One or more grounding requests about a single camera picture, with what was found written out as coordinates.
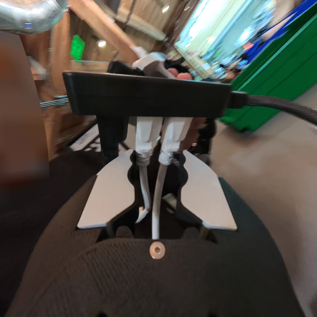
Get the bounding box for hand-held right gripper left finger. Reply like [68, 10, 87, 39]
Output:
[77, 149, 137, 229]

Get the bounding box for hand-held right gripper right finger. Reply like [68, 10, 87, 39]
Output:
[179, 150, 238, 231]

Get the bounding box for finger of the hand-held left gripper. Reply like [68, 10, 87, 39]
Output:
[132, 53, 177, 79]

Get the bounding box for black socket block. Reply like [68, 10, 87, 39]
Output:
[62, 71, 233, 118]

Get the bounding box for green plastic bin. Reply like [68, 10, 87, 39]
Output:
[219, 7, 317, 132]

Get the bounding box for person's left hand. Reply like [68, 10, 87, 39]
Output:
[167, 68, 208, 152]

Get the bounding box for green exit sign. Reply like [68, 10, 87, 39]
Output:
[70, 35, 86, 61]

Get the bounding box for black framed printed sign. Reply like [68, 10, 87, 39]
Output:
[68, 123, 130, 153]

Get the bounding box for person's torso in black sweater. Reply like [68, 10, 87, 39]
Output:
[0, 147, 108, 317]

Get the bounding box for silver ventilation duct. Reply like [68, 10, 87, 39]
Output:
[0, 0, 68, 35]

